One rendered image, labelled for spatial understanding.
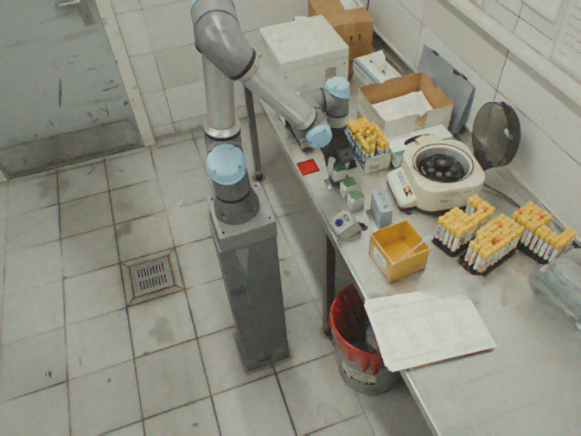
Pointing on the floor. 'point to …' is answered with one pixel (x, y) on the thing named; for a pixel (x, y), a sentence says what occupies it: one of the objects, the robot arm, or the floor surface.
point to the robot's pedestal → (255, 298)
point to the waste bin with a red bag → (344, 319)
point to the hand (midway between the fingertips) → (338, 171)
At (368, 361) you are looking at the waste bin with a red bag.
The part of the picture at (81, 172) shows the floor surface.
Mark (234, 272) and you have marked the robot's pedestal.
